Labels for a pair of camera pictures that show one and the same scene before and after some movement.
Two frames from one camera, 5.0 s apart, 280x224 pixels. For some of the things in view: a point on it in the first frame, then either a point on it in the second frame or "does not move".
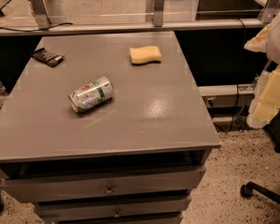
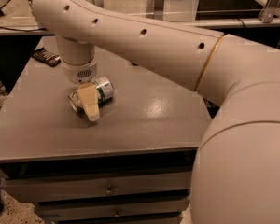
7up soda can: [91, 94] does not move
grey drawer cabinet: [133, 159] does not move
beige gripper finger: [259, 43] -> [84, 75]
